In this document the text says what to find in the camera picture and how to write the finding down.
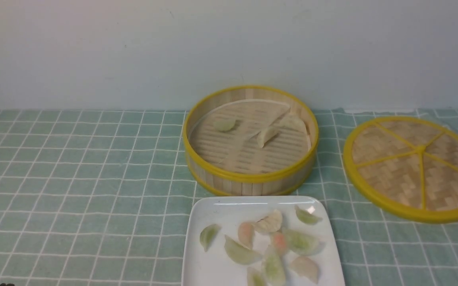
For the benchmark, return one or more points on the white pleated dumpling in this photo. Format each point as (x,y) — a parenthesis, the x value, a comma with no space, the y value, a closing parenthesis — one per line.
(272,222)

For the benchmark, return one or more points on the pink dumpling on plate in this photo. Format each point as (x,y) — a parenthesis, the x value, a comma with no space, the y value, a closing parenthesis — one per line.
(279,242)
(245,234)

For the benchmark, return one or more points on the green dumpling plate far left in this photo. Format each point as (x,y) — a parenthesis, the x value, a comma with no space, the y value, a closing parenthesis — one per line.
(208,235)

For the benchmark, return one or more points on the white square plate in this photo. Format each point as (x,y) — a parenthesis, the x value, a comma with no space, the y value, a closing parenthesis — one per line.
(214,268)

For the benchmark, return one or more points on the large green dumpling on plate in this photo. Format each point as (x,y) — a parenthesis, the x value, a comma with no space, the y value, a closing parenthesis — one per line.
(240,254)

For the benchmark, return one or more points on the green dumpling plate bottom centre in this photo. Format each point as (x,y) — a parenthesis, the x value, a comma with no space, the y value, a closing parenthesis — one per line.
(273,268)

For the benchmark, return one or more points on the green dumpling plate bottom edge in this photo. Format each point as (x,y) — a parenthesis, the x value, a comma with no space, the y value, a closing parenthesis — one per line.
(255,278)

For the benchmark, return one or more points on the pale green dumpling in steamer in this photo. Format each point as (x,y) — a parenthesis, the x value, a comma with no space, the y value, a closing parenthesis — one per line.
(224,125)

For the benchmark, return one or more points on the yellow rimmed bamboo steamer basket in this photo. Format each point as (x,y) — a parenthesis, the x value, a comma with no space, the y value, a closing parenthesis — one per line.
(223,183)

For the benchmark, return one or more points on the white steamer liner cloth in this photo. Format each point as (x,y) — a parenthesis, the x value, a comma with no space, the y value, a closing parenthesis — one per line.
(237,150)

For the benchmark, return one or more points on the white dumpling in steamer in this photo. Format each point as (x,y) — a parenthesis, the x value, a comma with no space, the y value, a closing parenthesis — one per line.
(266,134)

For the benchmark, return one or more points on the green checked tablecloth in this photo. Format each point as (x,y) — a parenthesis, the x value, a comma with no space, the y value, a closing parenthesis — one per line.
(102,198)

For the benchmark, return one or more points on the woven bamboo steamer lid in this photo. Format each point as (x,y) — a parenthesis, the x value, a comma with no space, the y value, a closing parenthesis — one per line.
(406,166)

